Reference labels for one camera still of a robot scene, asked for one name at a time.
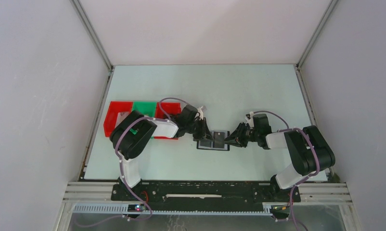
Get aluminium frame rail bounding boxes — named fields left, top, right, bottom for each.
left=63, top=182, right=353, bottom=205

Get red plastic bin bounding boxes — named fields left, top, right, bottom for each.
left=153, top=102, right=182, bottom=141
left=103, top=101, right=133, bottom=137

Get left red plastic bin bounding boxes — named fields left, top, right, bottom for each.
left=103, top=101, right=133, bottom=137

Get green plastic bin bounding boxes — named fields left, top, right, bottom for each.
left=130, top=102, right=156, bottom=135

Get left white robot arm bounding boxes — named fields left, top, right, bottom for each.
left=110, top=105, right=214, bottom=201

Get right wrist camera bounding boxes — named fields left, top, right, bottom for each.
left=245, top=111, right=255, bottom=128

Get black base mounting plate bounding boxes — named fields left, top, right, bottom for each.
left=111, top=180, right=301, bottom=212

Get grey card in bin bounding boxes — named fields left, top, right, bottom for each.
left=115, top=112, right=130, bottom=127

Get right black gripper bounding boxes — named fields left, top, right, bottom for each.
left=223, top=122, right=259, bottom=148

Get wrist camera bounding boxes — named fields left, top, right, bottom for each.
left=245, top=111, right=255, bottom=128
left=197, top=106, right=207, bottom=120

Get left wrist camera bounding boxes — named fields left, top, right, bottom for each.
left=197, top=106, right=207, bottom=120

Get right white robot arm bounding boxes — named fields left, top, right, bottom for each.
left=224, top=111, right=335, bottom=201

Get right red plastic bin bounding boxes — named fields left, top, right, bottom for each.
left=153, top=102, right=182, bottom=141

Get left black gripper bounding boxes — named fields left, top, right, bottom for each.
left=185, top=117, right=214, bottom=142

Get black leather card holder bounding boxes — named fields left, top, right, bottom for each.
left=196, top=130, right=230, bottom=151

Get black VIP card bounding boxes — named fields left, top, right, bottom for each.
left=213, top=131, right=225, bottom=149

